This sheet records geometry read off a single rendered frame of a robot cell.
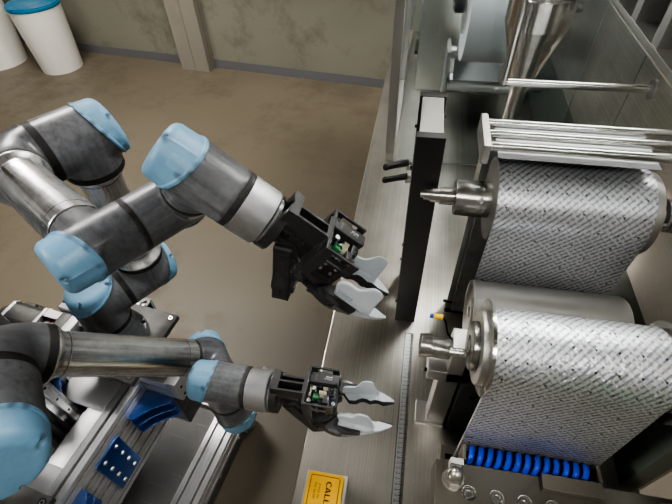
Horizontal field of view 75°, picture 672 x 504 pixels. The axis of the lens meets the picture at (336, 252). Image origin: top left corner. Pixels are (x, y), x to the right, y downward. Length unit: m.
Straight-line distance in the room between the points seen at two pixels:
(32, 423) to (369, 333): 0.72
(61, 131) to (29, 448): 0.52
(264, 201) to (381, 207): 0.95
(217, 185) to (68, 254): 0.18
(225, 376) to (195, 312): 1.60
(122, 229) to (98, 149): 0.38
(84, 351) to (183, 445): 1.06
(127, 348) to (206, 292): 1.62
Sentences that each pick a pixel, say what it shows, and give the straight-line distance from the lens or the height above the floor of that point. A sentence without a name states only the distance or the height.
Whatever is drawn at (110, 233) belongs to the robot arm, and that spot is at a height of 1.50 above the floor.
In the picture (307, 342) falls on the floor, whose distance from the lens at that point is 2.18.
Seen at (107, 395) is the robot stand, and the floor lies 0.73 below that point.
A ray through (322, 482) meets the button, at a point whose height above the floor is 0.92.
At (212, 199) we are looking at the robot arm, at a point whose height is 1.53.
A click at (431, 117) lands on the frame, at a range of 0.83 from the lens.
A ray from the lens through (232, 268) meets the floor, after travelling 2.54.
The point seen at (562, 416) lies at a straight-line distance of 0.78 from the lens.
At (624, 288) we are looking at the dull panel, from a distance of 1.10.
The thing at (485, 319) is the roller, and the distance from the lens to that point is 0.68.
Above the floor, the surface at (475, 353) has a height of 1.27.
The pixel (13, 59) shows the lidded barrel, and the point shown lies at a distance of 5.76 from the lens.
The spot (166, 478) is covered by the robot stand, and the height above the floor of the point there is 0.21.
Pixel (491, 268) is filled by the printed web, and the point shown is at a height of 1.24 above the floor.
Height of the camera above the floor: 1.85
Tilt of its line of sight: 47 degrees down
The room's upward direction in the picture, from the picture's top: 3 degrees counter-clockwise
